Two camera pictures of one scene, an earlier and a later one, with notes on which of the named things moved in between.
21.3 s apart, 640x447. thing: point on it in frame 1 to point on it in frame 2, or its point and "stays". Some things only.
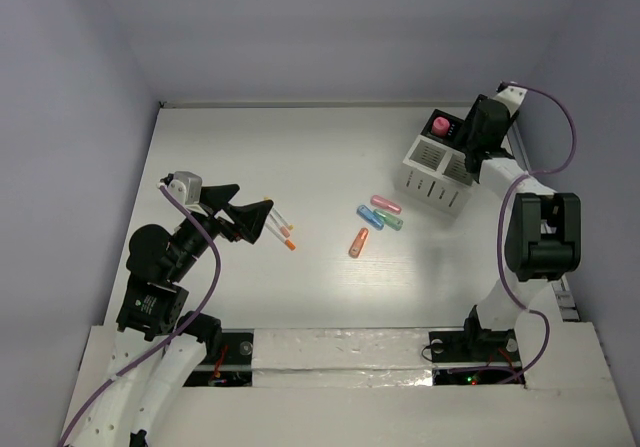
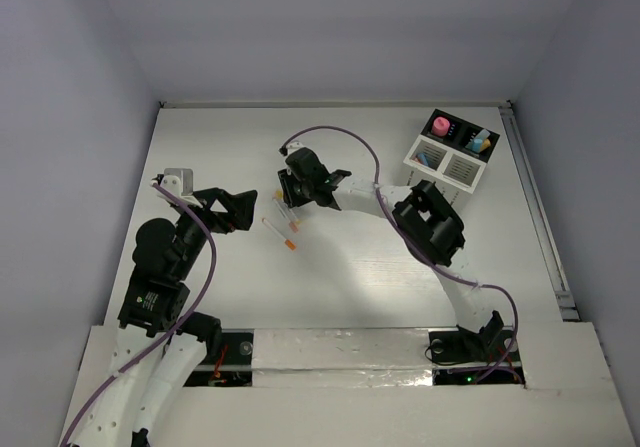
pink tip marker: (280, 229) to (288, 215)
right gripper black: (471, 119) to (290, 196)
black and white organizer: (436, 172) stays
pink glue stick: (440, 126) stays
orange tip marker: (288, 243) stays
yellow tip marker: (278, 214) to (278, 197)
